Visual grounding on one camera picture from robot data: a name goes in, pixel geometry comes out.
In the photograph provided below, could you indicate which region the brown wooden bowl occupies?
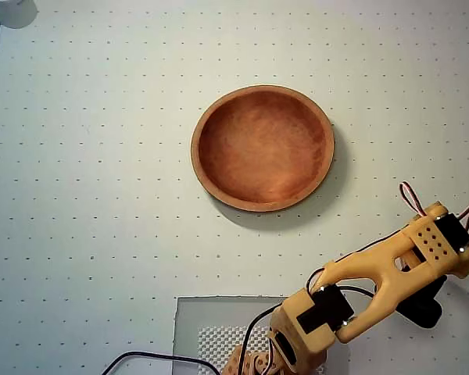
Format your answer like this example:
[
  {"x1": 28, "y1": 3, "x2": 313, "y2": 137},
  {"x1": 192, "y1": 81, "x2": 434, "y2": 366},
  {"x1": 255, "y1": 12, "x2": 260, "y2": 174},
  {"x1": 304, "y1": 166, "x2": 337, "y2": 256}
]
[{"x1": 190, "y1": 84, "x2": 336, "y2": 213}]

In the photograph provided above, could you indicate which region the black camera cable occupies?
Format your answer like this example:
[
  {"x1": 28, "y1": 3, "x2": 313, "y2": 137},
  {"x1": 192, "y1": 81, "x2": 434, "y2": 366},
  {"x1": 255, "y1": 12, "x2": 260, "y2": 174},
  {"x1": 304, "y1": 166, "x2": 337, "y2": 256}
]
[{"x1": 101, "y1": 230, "x2": 410, "y2": 375}]

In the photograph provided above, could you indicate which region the white anti-slip mat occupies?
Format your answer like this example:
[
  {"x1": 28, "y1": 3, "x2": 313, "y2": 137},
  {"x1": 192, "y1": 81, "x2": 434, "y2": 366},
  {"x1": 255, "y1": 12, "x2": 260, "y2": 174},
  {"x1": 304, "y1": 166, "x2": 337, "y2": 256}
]
[{"x1": 197, "y1": 327, "x2": 325, "y2": 375}]

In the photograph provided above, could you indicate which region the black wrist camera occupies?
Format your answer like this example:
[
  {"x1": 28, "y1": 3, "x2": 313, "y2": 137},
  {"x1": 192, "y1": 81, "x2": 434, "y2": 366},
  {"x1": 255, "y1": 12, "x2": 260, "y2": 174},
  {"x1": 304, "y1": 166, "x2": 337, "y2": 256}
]
[{"x1": 396, "y1": 273, "x2": 450, "y2": 330}]

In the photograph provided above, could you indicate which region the white lamp shade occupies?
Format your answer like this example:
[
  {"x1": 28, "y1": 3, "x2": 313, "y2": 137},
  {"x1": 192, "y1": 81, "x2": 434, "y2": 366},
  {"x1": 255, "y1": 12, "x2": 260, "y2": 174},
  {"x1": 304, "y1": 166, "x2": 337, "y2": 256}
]
[{"x1": 0, "y1": 0, "x2": 39, "y2": 30}]

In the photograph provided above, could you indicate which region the grey metal base plate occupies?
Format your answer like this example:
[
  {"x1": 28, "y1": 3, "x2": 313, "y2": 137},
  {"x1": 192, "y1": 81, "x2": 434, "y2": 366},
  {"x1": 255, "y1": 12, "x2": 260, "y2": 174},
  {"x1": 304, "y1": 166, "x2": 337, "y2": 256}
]
[{"x1": 173, "y1": 295, "x2": 351, "y2": 375}]

